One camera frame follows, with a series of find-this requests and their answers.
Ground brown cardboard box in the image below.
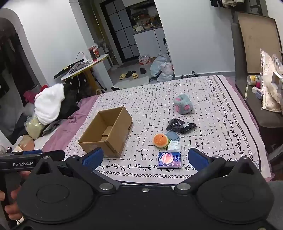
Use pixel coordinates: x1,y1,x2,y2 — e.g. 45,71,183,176
78,106,134,158

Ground pale yellow stuffed bag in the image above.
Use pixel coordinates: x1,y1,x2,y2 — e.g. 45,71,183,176
25,115,46,140

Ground white kitchen cabinet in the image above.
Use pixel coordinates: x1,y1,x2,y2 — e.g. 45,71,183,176
133,28,166,56

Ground white green soft packet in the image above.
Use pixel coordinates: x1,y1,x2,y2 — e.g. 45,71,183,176
167,140,182,152

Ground dotted clear plastic bag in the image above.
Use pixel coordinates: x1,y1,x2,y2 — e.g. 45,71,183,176
260,49,283,114

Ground white small box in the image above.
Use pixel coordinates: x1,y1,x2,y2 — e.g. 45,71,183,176
271,72,283,90

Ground bluish plastic bag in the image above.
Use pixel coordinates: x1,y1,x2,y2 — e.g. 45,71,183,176
150,54,172,77

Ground red garment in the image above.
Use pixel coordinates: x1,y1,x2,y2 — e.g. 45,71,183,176
23,84,48,103

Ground grey garment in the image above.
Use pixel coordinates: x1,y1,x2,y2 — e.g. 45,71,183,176
42,118,73,136

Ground small blue denim cloth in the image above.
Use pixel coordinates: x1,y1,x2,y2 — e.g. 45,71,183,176
165,131,180,142

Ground white black patterned bedspread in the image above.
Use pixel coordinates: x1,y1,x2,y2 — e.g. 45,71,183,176
60,75,272,185

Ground white charger with cable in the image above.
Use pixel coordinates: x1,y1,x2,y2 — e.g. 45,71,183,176
75,51,93,63

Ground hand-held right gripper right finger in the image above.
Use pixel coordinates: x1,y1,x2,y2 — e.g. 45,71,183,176
175,148,261,193

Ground black clothes pile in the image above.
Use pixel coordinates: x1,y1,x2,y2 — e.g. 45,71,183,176
59,83,81,121

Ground grey cloth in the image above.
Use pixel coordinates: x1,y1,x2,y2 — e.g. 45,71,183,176
68,62,92,74

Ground person's left hand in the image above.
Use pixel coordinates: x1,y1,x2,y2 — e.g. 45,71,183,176
0,171,31,222

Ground orange burger plush toy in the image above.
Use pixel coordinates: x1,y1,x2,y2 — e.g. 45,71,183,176
154,133,171,149

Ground pink bed sheet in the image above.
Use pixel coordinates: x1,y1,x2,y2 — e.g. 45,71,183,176
42,95,99,153

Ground white floor mat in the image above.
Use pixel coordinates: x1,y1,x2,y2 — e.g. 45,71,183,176
113,76,150,89

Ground brown cardboard sheet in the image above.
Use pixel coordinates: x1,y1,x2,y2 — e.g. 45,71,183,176
237,13,283,74

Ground shrink-wrapped bottle pack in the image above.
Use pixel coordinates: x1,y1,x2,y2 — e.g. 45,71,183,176
138,54,151,65

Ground white round table yellow leg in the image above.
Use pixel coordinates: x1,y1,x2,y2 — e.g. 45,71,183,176
61,54,109,98

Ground blue planet print tissue pack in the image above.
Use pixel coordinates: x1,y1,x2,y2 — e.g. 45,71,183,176
158,151,182,169

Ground red snack box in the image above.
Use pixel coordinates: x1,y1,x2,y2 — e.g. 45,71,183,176
88,45,100,61

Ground black yellow long bar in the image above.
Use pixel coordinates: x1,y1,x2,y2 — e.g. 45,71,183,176
54,64,77,79

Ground white fluffy towel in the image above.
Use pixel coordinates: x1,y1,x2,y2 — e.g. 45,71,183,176
34,84,65,125

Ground white paper cup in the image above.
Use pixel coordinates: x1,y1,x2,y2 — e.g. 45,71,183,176
247,75,263,86

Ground black fabric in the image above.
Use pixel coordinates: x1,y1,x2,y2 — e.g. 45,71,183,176
166,118,197,134

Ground white plastic bag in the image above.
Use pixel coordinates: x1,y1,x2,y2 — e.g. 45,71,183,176
157,62,175,82

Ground grey upholstered chair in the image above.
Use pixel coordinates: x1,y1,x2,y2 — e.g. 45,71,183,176
231,11,283,133

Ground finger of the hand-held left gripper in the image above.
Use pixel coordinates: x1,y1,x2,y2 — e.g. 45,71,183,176
9,149,65,161
0,158,44,172

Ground white power adapter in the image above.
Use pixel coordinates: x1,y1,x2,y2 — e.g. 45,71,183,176
252,87,263,100

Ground black grid sliding door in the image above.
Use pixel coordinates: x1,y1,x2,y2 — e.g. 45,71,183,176
99,0,140,64

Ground hanging dark clothes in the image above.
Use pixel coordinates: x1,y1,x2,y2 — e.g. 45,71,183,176
0,18,38,135

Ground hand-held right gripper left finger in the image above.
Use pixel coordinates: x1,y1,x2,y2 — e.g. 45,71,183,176
31,147,116,194

